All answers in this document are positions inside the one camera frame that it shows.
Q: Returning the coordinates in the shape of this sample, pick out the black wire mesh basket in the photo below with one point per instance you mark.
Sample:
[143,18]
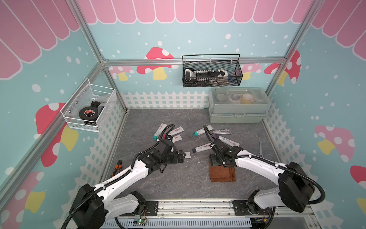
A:
[211,70]

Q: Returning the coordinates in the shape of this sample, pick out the orange black pliers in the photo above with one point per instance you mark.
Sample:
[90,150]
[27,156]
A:
[118,168]

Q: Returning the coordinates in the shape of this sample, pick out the white R&O purple cap tube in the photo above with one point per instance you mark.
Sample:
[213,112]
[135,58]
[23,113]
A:
[228,141]

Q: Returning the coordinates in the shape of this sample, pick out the silver purple Protetix toothpaste tube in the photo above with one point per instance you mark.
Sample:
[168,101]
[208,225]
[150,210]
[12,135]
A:
[221,132]

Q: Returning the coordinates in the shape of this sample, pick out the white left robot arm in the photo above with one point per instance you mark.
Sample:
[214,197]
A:
[94,205]

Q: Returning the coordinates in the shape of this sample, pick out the small silver wrench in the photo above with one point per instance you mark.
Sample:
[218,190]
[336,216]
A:
[260,148]

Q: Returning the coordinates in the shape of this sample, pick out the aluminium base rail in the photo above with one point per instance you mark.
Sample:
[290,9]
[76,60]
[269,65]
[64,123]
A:
[212,214]

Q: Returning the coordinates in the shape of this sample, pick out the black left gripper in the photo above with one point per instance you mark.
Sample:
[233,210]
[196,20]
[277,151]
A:
[175,160]

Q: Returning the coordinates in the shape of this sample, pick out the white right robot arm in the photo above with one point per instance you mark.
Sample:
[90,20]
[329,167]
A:
[293,188]

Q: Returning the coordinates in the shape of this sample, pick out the far left green cap tube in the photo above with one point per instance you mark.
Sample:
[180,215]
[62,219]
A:
[159,131]

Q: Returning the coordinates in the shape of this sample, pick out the white wire basket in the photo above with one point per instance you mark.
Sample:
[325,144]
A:
[101,97]

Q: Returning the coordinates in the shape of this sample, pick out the white dark cap toothpaste tube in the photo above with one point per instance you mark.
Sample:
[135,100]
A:
[176,138]

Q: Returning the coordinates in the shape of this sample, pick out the white pink cap toothpaste tube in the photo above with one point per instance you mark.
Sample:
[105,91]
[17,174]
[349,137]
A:
[176,131]

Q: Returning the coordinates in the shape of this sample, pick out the green plastic storage box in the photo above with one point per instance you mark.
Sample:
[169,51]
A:
[237,106]

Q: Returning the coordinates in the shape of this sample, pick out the black tape roll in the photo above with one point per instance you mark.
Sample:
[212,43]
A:
[89,114]

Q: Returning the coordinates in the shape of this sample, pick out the brown cloth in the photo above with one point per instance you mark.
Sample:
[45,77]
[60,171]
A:
[221,174]

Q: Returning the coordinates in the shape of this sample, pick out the white R&O tube red scribble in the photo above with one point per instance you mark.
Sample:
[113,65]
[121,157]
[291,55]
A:
[202,148]

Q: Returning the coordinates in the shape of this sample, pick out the white green cap toothpaste tube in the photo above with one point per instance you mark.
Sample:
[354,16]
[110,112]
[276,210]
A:
[202,130]

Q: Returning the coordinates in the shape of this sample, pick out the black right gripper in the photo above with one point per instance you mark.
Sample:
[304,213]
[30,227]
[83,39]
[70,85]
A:
[212,157]

